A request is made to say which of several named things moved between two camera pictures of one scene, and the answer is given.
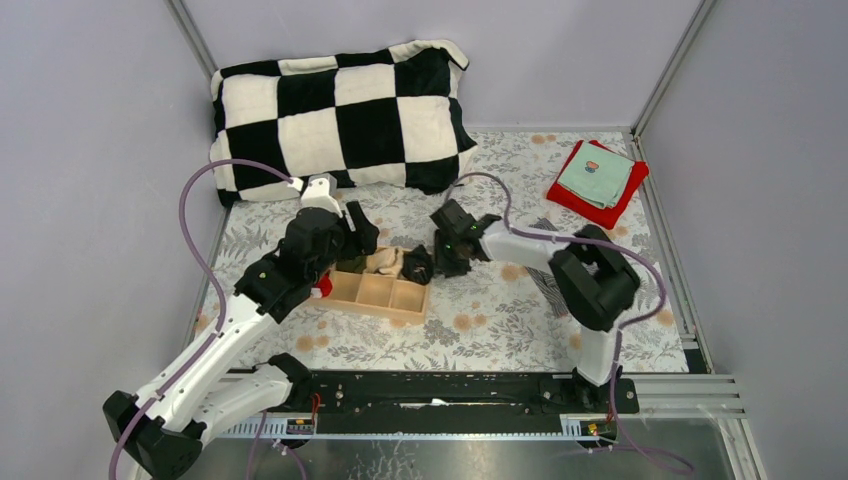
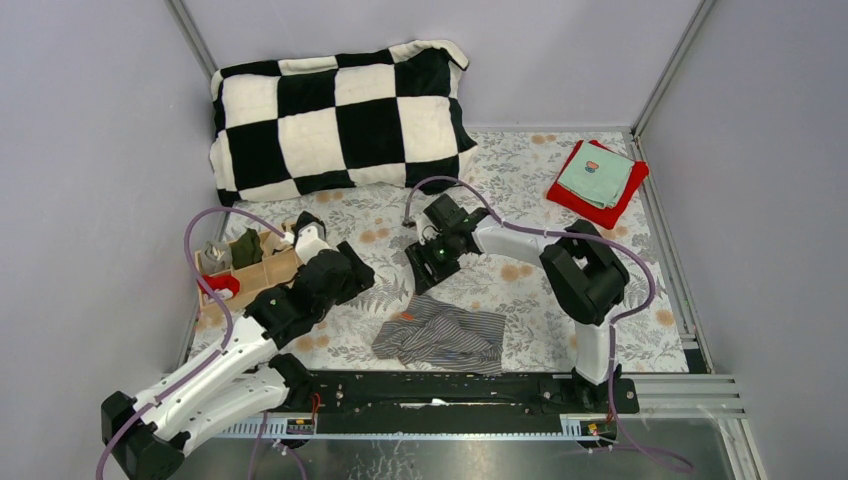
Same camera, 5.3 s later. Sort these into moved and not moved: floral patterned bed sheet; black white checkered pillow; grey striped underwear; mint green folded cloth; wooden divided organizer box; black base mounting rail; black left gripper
Moved: grey striped underwear; black left gripper; wooden divided organizer box
Not moved: black white checkered pillow; mint green folded cloth; black base mounting rail; floral patterned bed sheet
